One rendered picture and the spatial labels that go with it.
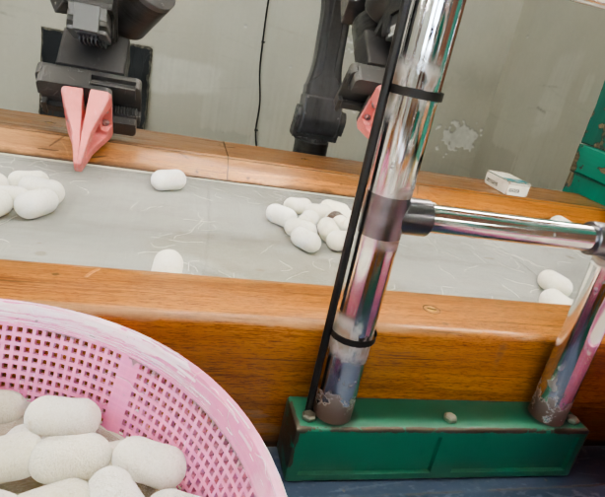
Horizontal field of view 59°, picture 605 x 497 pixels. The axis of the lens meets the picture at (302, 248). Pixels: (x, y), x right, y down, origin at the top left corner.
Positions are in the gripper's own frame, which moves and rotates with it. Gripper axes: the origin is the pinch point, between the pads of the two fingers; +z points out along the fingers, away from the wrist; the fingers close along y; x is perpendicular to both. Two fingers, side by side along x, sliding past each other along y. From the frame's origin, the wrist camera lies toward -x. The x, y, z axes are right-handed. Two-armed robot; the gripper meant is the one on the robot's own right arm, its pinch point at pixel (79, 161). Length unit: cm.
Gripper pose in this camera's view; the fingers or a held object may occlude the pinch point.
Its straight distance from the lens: 58.6
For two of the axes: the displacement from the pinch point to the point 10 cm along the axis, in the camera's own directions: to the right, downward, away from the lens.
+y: 9.6, 1.0, 2.6
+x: -2.8, 4.4, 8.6
